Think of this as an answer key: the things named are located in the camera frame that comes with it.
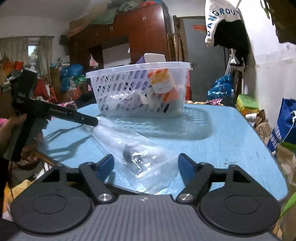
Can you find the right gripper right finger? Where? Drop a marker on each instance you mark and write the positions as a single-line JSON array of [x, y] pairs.
[[196, 178]]

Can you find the blue plastic bag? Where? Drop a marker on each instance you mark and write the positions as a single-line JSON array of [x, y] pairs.
[[222, 88]]

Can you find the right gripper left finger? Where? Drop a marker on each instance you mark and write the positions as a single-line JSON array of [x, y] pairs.
[[94, 175]]

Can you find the green lidded container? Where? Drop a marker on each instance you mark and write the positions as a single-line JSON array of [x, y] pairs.
[[246, 104]]

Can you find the purple box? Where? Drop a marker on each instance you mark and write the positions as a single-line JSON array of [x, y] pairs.
[[151, 58]]

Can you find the olive hanging bags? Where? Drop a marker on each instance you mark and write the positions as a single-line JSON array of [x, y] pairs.
[[282, 14]]

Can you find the black hanging garment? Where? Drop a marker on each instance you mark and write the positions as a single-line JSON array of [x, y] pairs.
[[233, 35]]

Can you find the orange white package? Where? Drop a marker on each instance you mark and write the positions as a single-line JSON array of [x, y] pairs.
[[163, 85]]

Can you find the person's left hand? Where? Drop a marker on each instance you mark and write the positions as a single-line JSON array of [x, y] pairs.
[[7, 129]]

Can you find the blue shopping bag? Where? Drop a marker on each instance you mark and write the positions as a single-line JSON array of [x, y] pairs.
[[284, 130]]

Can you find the white hanging jacket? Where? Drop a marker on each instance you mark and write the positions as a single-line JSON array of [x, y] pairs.
[[215, 12]]

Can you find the brown wooden wardrobe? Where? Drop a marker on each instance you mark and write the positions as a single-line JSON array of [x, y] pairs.
[[146, 30]]

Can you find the grey metal door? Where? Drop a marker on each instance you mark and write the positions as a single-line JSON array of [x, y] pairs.
[[208, 63]]

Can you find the clear plastic basket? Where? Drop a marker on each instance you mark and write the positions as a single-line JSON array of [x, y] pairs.
[[127, 91]]

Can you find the clear plastic bag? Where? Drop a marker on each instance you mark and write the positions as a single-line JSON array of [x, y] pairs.
[[152, 165]]

